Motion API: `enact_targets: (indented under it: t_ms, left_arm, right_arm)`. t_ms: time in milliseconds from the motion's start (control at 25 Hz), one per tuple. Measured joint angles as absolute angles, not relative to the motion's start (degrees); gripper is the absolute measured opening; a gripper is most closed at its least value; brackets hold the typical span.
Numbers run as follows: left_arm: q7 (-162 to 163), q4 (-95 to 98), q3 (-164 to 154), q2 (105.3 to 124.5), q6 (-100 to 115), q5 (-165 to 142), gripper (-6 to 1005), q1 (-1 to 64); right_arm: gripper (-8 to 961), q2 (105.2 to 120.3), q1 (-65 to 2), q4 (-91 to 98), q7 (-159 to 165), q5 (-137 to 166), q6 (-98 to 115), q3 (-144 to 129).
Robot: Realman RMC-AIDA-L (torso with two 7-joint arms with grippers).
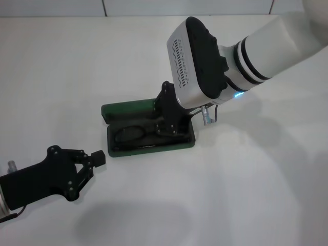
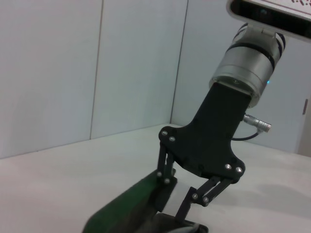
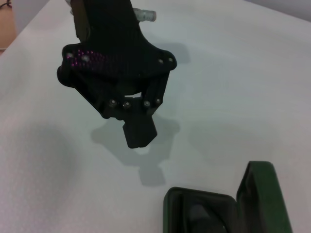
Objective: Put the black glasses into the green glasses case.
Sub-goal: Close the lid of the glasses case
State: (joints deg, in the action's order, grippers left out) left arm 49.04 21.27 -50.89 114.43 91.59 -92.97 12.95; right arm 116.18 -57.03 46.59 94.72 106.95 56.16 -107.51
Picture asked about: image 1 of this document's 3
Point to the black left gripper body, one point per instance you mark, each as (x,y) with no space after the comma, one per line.
(38,179)

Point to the black glasses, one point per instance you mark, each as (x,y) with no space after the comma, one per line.
(129,133)

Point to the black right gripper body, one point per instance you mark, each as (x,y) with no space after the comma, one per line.
(176,112)

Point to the green glasses case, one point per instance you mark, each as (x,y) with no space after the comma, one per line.
(128,153)

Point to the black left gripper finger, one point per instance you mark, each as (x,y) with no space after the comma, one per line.
(87,171)
(98,155)

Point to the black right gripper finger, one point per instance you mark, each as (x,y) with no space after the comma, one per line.
(166,129)
(159,102)

